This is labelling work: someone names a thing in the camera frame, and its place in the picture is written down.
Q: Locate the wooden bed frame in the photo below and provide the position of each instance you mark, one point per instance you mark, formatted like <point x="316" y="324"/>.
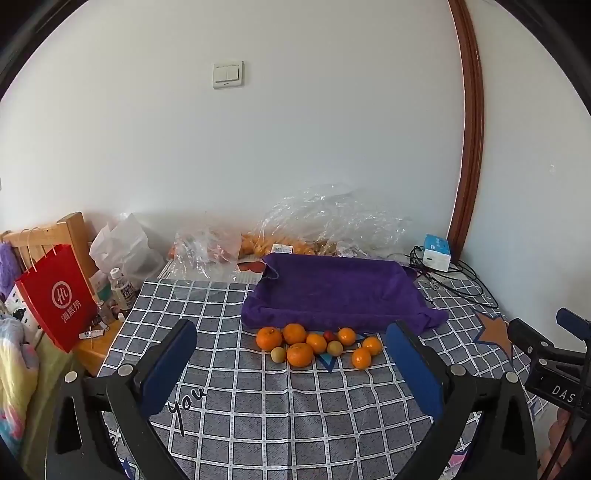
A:
<point x="69" y="230"/>

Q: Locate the purple plush cloth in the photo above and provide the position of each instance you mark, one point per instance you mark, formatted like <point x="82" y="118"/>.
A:
<point x="7" y="267"/>

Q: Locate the large clear plastic bag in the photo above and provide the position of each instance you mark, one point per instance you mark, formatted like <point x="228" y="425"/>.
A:
<point x="332" y="217"/>

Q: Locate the person's right hand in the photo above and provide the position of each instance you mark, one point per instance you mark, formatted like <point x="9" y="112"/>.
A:
<point x="556" y="431"/>

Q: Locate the orange mandarin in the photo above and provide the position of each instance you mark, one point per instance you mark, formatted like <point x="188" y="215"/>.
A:
<point x="294" y="333"/>
<point x="316" y="343"/>
<point x="372" y="345"/>
<point x="269" y="338"/>
<point x="300" y="354"/>
<point x="347" y="336"/>
<point x="361" y="358"/>

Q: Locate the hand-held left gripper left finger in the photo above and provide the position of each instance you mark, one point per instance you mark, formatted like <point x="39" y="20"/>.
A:
<point x="168" y="364"/>

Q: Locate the bagged oranges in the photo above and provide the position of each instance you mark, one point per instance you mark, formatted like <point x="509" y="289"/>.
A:
<point x="272" y="244"/>

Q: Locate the pastel blanket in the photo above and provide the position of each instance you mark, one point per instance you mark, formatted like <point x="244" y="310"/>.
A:
<point x="16" y="369"/>

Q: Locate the grey checked bedsheet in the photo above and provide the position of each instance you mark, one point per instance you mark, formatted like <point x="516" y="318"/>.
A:
<point x="258" y="415"/>

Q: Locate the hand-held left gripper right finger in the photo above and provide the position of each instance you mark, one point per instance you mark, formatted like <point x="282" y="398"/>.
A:
<point x="415" y="369"/>

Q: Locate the brown wooden door frame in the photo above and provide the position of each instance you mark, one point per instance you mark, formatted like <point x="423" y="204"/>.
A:
<point x="468" y="115"/>

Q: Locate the small yellow-green fruit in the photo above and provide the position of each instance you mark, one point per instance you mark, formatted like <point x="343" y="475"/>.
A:
<point x="277" y="355"/>
<point x="334" y="348"/>

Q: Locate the white and blue box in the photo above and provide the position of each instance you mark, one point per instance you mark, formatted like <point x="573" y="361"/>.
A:
<point x="437" y="251"/>

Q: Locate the white plastic bag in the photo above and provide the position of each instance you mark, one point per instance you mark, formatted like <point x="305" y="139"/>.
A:
<point x="122" y="249"/>

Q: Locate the red paper bag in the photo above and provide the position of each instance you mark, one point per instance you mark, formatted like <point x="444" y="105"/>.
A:
<point x="57" y="300"/>

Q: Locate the small clear plastic bag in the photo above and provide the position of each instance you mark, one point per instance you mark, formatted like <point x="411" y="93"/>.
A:
<point x="207" y="251"/>

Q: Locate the white light switch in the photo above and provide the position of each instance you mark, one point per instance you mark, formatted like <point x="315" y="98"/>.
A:
<point x="227" y="74"/>

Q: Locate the white spotted bag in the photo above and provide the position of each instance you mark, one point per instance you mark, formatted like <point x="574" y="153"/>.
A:
<point x="18" y="307"/>

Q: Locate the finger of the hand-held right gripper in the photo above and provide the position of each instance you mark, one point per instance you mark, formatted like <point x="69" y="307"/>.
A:
<point x="570" y="319"/>
<point x="526" y="332"/>

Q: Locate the small red fruit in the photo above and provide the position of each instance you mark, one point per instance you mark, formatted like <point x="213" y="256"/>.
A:
<point x="328" y="335"/>

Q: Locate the purple towel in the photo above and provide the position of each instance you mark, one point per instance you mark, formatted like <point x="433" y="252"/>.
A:
<point x="332" y="295"/>

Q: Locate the small white tube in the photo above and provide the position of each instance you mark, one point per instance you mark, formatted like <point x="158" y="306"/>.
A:
<point x="94" y="332"/>

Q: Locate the wooden nightstand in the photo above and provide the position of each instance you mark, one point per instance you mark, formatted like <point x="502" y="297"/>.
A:
<point x="99" y="344"/>

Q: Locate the clear plastic bottle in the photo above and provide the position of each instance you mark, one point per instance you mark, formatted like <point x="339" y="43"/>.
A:
<point x="121" y="288"/>

